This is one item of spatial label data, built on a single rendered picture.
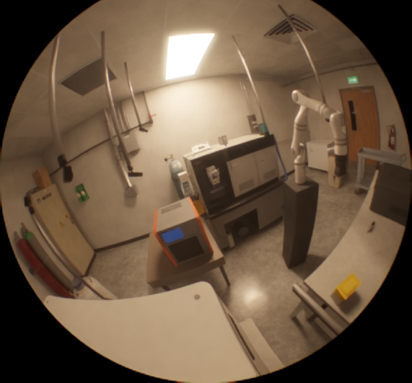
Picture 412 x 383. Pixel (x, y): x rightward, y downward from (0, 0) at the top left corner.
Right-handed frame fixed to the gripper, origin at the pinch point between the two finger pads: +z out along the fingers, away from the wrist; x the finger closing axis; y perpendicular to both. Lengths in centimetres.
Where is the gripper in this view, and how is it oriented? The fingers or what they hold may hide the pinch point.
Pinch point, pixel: (336, 182)
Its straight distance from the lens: 91.7
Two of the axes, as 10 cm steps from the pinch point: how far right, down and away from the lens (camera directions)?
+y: -0.4, 3.2, -9.5
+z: 2.8, 9.1, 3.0
